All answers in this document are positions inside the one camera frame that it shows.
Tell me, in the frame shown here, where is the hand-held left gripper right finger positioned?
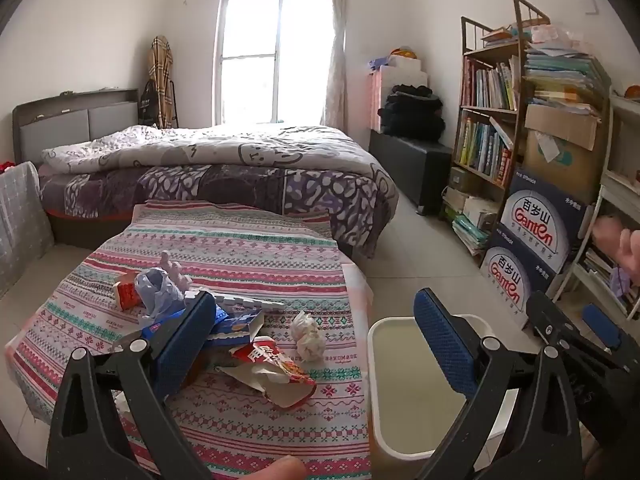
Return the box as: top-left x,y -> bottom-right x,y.
413,287 -> 587,480

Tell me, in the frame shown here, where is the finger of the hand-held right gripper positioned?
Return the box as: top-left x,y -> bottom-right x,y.
581,303 -> 624,354
526,291 -> 618,367

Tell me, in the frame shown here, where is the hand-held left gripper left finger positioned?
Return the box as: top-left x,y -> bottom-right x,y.
46,290 -> 218,480

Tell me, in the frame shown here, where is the white trash bin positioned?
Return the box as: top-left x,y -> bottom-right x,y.
367,314 -> 521,463

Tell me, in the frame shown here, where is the white plastic tray strip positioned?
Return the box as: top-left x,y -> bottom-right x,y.
185,290 -> 287,315

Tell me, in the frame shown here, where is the person's right hand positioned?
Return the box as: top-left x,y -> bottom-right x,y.
592,214 -> 640,282

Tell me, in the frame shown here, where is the person's left hand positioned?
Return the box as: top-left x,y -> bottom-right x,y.
232,455 -> 307,480

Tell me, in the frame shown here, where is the blue snack packet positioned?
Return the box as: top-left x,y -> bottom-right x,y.
140,305 -> 264,357

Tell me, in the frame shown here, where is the blue and white box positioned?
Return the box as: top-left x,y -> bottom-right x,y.
480,245 -> 557,312
494,166 -> 597,273

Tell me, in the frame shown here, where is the blue plastic bag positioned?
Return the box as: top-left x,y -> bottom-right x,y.
134,267 -> 187,322

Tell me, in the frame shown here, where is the pale pink crumpled paper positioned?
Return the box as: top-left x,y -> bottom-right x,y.
159,252 -> 194,297

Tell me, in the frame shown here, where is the red paper carton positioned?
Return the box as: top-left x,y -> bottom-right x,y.
112,272 -> 147,312

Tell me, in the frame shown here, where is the red snack wrapper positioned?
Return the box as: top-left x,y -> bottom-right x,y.
216,336 -> 318,410

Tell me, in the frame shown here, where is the striped patterned tablecloth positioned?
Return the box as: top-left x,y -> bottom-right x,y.
5,200 -> 373,480

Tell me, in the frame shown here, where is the crumpled white tissue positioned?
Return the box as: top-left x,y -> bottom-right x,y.
291,310 -> 326,362

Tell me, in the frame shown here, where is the stack of books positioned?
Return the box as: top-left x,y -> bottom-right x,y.
442,185 -> 501,257

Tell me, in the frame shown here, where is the white shelf unit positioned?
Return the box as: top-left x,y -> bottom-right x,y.
550,85 -> 640,322

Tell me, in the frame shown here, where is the brown cardboard box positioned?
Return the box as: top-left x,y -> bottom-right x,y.
521,104 -> 602,202

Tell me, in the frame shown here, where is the purple patterned bedsheet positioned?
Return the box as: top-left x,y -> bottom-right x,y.
39,162 -> 401,260

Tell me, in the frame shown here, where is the row of colourful books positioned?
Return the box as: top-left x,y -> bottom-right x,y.
456,117 -> 516,184

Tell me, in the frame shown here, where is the black storage bench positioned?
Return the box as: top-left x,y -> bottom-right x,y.
368,127 -> 454,212

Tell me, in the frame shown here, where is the white cartoon print quilt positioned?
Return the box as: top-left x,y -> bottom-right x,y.
41,124 -> 383,183

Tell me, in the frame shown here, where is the grey striped cloth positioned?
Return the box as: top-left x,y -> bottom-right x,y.
0,161 -> 55,297

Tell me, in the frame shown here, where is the wooden bookshelf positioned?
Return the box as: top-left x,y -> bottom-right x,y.
442,0 -> 613,261

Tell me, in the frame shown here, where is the black bag pile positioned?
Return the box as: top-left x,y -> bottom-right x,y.
378,84 -> 446,142

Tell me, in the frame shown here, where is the row of thin books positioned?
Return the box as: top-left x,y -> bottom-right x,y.
460,55 -> 521,112

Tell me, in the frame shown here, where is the pile of papers and folders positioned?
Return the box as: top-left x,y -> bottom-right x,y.
522,40 -> 612,117

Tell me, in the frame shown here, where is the bed with grey headboard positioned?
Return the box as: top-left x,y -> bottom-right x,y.
12,88 -> 401,260

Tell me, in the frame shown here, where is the plaid coat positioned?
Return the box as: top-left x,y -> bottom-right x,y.
149,36 -> 177,130

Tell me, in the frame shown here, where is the pink and white cabinet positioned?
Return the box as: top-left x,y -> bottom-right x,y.
367,55 -> 430,133

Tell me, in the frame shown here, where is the window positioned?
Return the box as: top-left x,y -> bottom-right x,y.
215,0 -> 334,126

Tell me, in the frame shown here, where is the pale curtain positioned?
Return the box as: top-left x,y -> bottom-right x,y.
322,0 -> 350,133

